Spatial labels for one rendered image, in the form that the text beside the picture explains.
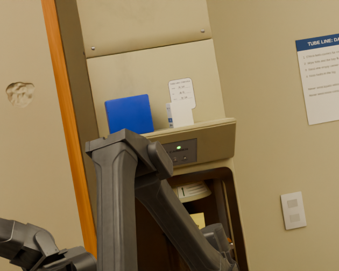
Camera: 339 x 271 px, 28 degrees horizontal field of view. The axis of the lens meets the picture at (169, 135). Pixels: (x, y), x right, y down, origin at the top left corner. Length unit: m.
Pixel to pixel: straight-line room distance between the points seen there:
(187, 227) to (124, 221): 0.28
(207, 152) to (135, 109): 0.22
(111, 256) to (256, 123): 1.25
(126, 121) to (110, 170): 0.50
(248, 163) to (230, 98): 0.21
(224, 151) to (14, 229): 0.57
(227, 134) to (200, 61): 0.21
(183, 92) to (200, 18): 0.19
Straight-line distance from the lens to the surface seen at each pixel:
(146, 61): 1.68
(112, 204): 1.03
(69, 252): 1.40
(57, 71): 1.58
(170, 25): 1.69
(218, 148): 1.64
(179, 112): 1.60
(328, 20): 2.26
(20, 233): 1.35
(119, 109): 1.56
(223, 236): 1.47
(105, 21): 1.68
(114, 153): 1.08
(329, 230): 2.28
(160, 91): 1.68
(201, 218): 1.70
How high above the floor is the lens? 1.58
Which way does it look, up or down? 3 degrees down
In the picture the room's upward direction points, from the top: 10 degrees counter-clockwise
